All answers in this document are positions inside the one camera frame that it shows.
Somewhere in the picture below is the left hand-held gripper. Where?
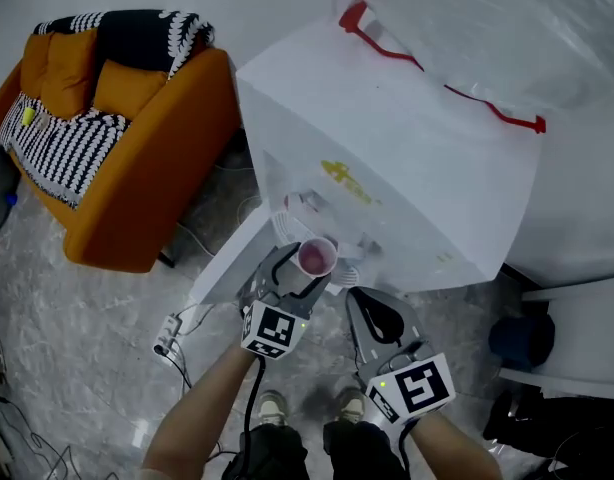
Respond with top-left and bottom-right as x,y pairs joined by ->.
238,241 -> 334,361

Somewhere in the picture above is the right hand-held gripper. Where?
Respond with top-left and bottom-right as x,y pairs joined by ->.
345,286 -> 458,427

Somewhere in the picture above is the red cup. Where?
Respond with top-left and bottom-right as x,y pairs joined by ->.
296,236 -> 340,280

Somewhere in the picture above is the white water dispenser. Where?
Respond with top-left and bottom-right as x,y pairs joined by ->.
235,14 -> 544,295

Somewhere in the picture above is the person's left forearm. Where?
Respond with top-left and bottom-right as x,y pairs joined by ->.
140,341 -> 259,480

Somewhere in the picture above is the person's right forearm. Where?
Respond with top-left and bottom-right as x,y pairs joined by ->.
408,409 -> 504,480

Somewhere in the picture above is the white drip tray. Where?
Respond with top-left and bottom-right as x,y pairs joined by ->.
270,209 -> 362,290

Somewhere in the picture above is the white hinged door panel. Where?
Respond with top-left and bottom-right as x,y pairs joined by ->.
188,202 -> 279,308

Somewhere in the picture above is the person's right shoe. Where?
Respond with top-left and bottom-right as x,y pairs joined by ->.
333,386 -> 369,425

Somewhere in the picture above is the person's shoe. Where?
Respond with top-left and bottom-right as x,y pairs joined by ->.
256,389 -> 292,428
333,386 -> 369,425

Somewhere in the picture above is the red water tap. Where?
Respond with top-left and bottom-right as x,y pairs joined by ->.
283,189 -> 319,215

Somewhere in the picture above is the chrome faucet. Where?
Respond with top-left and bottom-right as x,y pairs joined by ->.
355,234 -> 384,260

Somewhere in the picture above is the person's right leg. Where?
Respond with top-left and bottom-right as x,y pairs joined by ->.
321,416 -> 409,480

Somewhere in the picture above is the person's leg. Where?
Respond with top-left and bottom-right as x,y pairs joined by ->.
321,416 -> 409,480
220,421 -> 312,480

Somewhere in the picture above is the person's left shoe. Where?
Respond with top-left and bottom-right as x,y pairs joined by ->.
256,389 -> 292,428

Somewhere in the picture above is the white power strip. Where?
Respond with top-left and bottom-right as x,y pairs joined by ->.
152,313 -> 185,358

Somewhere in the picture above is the dark round trash bin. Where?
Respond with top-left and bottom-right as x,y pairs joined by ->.
487,314 -> 557,373

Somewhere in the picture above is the person's left leg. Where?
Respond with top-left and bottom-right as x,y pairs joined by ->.
220,421 -> 312,480

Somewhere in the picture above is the orange sofa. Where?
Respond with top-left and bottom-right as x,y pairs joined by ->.
0,9 -> 242,275

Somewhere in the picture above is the black bag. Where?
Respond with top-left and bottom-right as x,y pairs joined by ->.
480,386 -> 614,470

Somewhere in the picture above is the orange cushion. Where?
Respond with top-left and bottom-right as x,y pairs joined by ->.
18,32 -> 54,98
92,58 -> 170,120
40,28 -> 100,120

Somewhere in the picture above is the striped black white blanket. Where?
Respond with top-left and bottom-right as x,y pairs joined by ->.
0,92 -> 132,210

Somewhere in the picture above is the black patterned throw blanket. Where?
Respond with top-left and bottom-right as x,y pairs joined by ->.
33,9 -> 217,78

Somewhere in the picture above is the clear large water bottle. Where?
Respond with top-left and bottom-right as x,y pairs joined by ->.
345,0 -> 614,120

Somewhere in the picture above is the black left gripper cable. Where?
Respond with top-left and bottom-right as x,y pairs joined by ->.
240,354 -> 267,450

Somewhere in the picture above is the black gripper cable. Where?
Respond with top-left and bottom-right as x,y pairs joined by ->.
240,354 -> 267,450
395,429 -> 414,480

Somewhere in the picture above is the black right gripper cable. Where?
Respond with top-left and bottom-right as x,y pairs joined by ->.
395,429 -> 414,480

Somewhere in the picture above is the red plastic handle strap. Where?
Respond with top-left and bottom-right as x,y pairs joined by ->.
337,0 -> 548,136

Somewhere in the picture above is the black floor cable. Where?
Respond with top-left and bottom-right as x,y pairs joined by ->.
0,391 -> 84,480

